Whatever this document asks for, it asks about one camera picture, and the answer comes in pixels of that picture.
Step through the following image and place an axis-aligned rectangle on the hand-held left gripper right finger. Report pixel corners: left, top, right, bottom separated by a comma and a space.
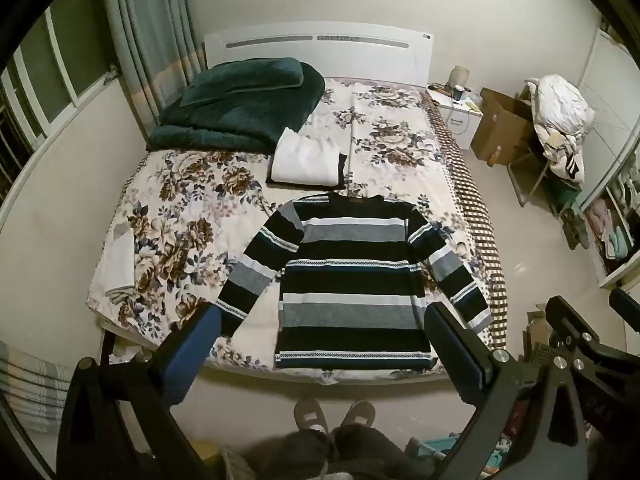
424, 303, 589, 480

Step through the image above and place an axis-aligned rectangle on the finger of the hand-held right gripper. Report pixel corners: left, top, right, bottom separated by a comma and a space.
545, 296, 623, 378
609, 287, 640, 333

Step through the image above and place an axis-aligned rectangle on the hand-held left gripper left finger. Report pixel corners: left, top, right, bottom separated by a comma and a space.
56, 301, 223, 480

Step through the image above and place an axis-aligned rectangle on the black grey striped sweater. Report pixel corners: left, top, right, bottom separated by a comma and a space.
215, 194, 493, 372

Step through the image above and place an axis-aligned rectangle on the pile of white clothes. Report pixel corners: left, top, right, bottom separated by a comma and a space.
532, 74, 596, 183

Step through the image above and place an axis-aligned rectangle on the small cardboard box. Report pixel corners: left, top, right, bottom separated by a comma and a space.
522, 302, 557, 376

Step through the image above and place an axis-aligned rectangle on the dark slippers pair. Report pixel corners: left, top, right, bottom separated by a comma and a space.
560, 207, 591, 251

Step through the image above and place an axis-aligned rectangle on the yellow box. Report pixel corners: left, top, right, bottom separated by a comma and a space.
192, 439, 226, 480

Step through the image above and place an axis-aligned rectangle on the person's right slipper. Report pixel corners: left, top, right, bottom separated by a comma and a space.
345, 401, 377, 431

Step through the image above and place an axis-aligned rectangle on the person's slipper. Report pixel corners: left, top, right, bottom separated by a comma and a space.
293, 400, 328, 433
345, 401, 377, 431

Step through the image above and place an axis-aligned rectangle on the white folded cloth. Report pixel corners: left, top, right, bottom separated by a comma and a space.
102, 230, 136, 301

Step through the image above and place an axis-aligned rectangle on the person's right leg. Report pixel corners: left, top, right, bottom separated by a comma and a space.
332, 422, 436, 480

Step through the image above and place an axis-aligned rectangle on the person's leg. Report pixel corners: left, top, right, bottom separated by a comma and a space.
250, 425, 335, 480
332, 422, 436, 480

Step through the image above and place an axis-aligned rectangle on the person's left slipper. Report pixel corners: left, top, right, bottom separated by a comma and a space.
293, 400, 328, 433

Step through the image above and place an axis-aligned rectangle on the person's left leg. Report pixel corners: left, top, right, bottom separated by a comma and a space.
250, 425, 335, 480

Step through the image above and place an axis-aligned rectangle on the bed with floral sheet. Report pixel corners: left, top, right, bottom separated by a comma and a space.
87, 76, 509, 386

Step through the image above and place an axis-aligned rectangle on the folding chair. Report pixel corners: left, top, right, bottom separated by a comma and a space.
507, 85, 583, 218

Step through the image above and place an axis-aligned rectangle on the striped folded quilt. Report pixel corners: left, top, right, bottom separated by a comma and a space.
0, 342, 71, 433

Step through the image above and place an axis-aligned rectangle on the large cardboard box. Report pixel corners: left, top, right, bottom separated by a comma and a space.
470, 87, 538, 166

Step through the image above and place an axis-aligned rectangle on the white folded garment black trim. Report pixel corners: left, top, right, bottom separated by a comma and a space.
265, 127, 348, 192

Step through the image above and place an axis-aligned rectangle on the white nightstand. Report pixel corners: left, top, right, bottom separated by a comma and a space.
427, 85, 485, 151

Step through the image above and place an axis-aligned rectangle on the dark green blanket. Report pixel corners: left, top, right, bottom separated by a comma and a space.
146, 57, 326, 153

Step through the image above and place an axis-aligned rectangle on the dark green pillow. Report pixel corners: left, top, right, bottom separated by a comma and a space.
180, 56, 305, 107

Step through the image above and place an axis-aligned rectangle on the window with metal grille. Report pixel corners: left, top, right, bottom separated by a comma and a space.
0, 7, 121, 171

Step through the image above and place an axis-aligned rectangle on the grey green curtain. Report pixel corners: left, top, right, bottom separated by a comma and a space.
100, 0, 206, 126

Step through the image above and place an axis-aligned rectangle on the white bed headboard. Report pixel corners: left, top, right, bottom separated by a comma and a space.
204, 21, 435, 86

